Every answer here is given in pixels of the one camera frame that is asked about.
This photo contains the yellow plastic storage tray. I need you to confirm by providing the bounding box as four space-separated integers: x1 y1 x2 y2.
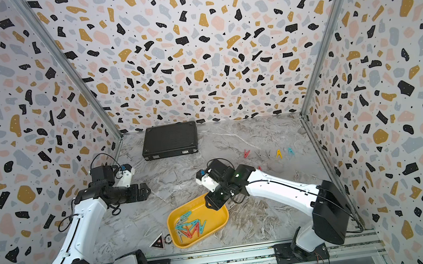
167 194 230 249

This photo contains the black hard case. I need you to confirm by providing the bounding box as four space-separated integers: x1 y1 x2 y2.
142 121 199 161

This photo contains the left frame aluminium post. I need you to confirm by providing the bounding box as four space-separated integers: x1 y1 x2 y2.
10 0 122 140

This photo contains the black triangle marker sticker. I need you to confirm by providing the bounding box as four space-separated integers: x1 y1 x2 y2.
150 234 165 250

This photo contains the right frame aluminium post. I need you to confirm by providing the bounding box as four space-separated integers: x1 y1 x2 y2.
300 0 344 118

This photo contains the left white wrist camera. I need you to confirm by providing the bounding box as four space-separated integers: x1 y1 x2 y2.
116 164 135 188

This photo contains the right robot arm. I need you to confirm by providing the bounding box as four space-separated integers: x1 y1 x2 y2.
196 164 352 253

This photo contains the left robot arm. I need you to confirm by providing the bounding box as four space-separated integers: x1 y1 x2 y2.
52 164 151 264

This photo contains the frame aluminium post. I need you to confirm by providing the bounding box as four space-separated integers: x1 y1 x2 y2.
10 0 122 140
300 0 344 118

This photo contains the yellow clothespin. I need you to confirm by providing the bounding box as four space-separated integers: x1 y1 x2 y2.
276 149 283 159

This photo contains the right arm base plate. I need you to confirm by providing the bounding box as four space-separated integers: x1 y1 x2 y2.
273 243 330 264

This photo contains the red clothespin in tray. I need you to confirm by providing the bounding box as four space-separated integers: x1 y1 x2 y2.
180 227 200 239

